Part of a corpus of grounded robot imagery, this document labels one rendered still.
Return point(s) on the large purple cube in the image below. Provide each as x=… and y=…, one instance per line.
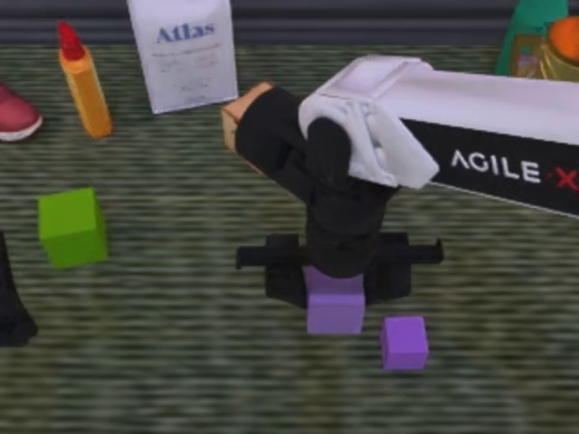
x=335, y=307

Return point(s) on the small purple cube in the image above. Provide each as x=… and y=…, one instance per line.
x=405, y=344

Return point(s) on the green cube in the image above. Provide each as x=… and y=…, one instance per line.
x=72, y=228

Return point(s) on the brown cardboard box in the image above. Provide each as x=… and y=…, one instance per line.
x=231, y=118

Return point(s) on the green package with orange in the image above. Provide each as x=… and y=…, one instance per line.
x=520, y=36

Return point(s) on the white Atlas carton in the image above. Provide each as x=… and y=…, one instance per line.
x=187, y=59

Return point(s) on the yellow bottle with orange cap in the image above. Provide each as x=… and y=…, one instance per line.
x=565, y=50

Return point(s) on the orange bottle with red cap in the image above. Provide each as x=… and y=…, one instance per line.
x=86, y=88

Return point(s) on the red shoe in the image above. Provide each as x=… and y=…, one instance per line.
x=16, y=115

